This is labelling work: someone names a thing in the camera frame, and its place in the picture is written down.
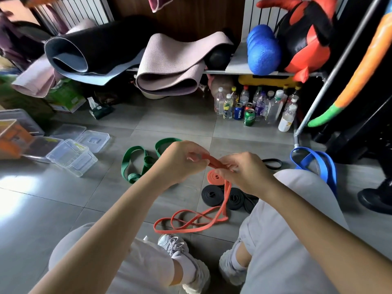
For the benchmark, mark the red and black inflatable bag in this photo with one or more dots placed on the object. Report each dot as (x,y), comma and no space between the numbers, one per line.
(306,39)

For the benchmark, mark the purple clothing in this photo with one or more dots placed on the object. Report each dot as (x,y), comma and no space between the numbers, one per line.
(15,39)

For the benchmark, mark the white trousers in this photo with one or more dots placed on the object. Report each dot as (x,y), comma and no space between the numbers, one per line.
(275,241)

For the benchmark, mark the thin black resistance band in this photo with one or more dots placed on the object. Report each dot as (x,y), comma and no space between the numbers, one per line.
(272,164)

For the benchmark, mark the person's right white sneaker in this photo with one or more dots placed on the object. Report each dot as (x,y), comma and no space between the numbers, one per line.
(228,266)

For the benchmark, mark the person's left forearm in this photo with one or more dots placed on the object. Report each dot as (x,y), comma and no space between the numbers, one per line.
(107,235)

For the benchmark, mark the orange box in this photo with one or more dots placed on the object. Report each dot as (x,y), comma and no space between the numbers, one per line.
(13,139)

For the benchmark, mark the white sock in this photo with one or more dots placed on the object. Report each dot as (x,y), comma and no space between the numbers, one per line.
(185,266)

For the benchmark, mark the person's right forearm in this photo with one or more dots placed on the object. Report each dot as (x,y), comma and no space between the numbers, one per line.
(324,238)

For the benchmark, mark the black foam roller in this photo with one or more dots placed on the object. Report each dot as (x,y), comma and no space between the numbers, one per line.
(218,59)

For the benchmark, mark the blue foam roller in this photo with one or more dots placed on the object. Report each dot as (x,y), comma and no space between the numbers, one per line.
(263,52)

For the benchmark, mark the hanging pink cloth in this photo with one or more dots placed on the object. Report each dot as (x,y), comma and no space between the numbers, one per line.
(159,3)

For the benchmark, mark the orange and green inflatable tube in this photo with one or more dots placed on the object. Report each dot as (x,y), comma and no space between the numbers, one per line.
(364,73)

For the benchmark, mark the green cardboard box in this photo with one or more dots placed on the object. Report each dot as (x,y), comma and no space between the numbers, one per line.
(66,96)

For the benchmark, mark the rolled black resistance band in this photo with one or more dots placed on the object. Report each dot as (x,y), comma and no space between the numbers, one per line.
(235,199)
(250,203)
(213,195)

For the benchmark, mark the person's left thumb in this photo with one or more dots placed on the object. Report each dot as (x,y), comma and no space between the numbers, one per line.
(196,159)

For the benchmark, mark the clear plastic storage box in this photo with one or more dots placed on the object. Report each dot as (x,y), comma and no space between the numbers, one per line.
(72,157)

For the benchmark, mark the black equipment frame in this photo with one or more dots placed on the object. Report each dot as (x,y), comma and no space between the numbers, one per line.
(358,131)

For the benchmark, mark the blue drink can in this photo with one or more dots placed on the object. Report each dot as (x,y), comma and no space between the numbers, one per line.
(238,112)

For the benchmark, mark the dark green tissue pack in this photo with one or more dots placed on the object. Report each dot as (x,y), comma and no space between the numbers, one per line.
(99,110)

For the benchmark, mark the folded pink ribbed yoga mat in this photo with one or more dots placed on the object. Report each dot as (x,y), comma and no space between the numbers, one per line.
(171,67)

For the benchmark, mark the black and blue yoga mat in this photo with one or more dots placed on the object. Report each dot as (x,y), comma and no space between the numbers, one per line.
(101,48)

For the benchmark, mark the person's left hand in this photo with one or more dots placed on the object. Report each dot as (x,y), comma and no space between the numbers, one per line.
(174,163)

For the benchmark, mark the green drink can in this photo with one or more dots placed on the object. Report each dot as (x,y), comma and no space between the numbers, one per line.
(249,117)

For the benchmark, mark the green resistance band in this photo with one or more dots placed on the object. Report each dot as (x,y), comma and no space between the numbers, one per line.
(125,162)

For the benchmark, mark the metal storage rack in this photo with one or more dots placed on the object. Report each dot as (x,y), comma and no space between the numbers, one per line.
(330,79)

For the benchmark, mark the white bowl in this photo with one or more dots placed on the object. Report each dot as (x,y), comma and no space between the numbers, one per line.
(153,94)

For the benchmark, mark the person's white sneaker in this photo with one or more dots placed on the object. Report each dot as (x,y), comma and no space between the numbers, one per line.
(228,266)
(196,272)

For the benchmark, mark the pink ball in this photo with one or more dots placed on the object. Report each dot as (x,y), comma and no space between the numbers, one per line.
(222,84)

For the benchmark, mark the black shoe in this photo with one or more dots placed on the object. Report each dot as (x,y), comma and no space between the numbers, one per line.
(375,197)

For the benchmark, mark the person's right thumb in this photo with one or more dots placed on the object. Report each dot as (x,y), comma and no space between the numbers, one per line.
(234,158)

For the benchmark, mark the large clear plastic bin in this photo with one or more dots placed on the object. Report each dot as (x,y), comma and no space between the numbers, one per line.
(21,117)

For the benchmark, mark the red drink can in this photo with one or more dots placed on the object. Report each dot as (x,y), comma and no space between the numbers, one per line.
(249,105)

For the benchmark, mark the yellow plastic item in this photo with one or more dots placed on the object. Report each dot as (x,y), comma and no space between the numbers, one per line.
(263,81)

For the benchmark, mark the pale pink yoga mat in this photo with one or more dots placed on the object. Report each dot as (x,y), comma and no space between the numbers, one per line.
(35,79)

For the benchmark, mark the blue resistance band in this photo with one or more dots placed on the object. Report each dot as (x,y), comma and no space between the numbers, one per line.
(324,163)

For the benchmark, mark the person's left white sneaker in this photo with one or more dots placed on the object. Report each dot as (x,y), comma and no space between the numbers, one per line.
(196,272)

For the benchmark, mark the group of plastic bottles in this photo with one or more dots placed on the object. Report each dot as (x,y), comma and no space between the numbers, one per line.
(272,107)

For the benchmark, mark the person's right hand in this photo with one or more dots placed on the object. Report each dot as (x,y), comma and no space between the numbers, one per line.
(251,177)

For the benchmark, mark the white wall radiator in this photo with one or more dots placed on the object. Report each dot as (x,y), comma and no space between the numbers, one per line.
(79,9)
(260,12)

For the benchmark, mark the orange resistance band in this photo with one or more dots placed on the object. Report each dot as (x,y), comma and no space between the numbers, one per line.
(228,195)

